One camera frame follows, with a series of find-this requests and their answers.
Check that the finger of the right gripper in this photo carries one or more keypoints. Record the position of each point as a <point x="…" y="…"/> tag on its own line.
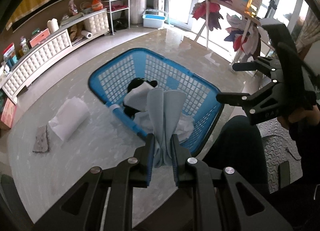
<point x="266" y="65"/>
<point x="266" y="98"/>

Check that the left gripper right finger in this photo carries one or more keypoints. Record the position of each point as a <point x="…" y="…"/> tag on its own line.
<point x="222" y="199"/>

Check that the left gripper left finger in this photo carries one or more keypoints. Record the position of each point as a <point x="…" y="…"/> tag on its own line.
<point x="102" y="198"/>

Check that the grey fuzzy cloth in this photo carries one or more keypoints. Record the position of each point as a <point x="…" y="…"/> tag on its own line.
<point x="41" y="144"/>

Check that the light blue cloth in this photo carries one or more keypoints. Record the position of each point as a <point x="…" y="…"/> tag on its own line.
<point x="164" y="109"/>

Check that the black plush toy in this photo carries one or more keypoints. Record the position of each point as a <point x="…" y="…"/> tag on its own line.
<point x="130" y="112"/>

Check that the white foam sheet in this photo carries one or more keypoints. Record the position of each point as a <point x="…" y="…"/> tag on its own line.
<point x="137" y="97"/>

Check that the blue plastic laundry basket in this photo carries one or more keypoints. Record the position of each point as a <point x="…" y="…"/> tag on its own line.
<point x="200" y="111"/>

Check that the right hand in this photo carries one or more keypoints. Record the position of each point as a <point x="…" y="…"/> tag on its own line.
<point x="301" y="120"/>

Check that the wooden clothes rack table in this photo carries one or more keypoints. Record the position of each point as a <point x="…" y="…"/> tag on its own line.
<point x="214" y="40"/>

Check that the pink cardboard box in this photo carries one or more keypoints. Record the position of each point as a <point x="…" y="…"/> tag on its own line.
<point x="8" y="110"/>

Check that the light blue storage bin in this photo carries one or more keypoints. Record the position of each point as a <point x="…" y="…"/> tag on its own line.
<point x="153" y="18"/>

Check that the white tufted TV cabinet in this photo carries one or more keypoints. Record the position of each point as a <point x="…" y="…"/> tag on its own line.
<point x="56" y="46"/>

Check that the white paper roll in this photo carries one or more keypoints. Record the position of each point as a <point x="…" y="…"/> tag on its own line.
<point x="86" y="34"/>

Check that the pink drawer box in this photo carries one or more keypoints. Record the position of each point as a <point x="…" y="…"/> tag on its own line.
<point x="39" y="37"/>

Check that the orange snack bag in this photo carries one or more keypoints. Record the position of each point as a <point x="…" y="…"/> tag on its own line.
<point x="96" y="5"/>

